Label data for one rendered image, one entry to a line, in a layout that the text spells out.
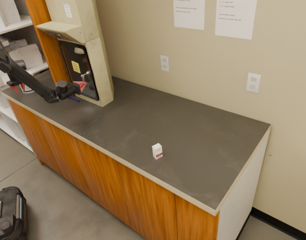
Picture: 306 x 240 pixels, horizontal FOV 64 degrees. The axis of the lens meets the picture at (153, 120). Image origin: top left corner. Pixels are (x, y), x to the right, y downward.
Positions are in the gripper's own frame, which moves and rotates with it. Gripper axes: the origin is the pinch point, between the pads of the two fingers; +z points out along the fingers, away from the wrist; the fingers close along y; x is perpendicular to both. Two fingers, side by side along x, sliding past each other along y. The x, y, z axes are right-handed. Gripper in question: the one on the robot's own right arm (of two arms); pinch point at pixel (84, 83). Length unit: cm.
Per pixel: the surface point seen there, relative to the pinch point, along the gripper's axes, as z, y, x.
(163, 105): 30, -42, 21
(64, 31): -5.7, -4.4, -36.1
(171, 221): -22, -83, 57
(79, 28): 3.6, -5.3, -35.1
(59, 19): 5.8, 16.3, -37.9
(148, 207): -22, -66, 58
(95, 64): 8.1, -5.3, -11.0
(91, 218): -33, -3, 114
